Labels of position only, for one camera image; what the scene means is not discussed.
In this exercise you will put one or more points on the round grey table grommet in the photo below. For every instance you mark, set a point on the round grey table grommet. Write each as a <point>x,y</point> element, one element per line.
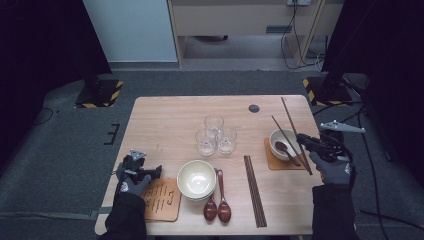
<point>254,108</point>

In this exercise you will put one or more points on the bundle of brown chopsticks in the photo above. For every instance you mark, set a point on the bundle of brown chopsticks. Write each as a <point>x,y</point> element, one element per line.
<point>255,193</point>

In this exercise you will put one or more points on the clear drinking glass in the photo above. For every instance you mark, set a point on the clear drinking glass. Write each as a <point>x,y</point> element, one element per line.
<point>205,145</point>
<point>214,121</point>
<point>227,141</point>

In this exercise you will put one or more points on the beige wooden desk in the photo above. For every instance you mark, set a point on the beige wooden desk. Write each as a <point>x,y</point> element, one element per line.
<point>233,20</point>

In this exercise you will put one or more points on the grey tape piece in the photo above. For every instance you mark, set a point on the grey tape piece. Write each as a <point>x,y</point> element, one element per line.
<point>101,211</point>

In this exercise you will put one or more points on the white cabinet panel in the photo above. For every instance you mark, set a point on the white cabinet panel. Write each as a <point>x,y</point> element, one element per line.
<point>133,30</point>

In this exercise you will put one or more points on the dark wooden chopstick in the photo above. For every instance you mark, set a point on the dark wooden chopstick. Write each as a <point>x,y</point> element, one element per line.
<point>283,133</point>
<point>288,113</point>

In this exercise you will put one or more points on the cream ceramic bowl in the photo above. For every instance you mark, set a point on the cream ceramic bowl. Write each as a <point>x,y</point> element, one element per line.
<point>200,199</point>
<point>196,176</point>
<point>276,136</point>

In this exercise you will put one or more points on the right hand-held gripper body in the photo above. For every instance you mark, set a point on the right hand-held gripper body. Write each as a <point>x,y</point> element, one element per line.
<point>330,146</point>

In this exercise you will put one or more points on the person's left hand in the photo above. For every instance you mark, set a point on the person's left hand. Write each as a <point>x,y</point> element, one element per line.
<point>135,188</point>

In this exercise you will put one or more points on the reddish brown wooden spoon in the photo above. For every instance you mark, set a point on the reddish brown wooden spoon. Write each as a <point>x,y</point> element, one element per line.
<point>281,145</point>
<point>210,210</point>
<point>224,211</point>

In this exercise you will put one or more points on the black curtain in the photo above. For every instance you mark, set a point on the black curtain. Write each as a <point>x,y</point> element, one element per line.
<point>393,66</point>
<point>40,50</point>

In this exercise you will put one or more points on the white power strip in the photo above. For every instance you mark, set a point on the white power strip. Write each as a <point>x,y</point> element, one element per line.
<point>299,2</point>

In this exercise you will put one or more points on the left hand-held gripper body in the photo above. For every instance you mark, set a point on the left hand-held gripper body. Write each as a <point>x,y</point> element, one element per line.
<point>131,166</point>

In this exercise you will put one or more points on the black stand with striped base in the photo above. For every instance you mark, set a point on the black stand with striped base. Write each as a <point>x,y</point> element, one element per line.
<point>100,95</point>
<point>328,91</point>

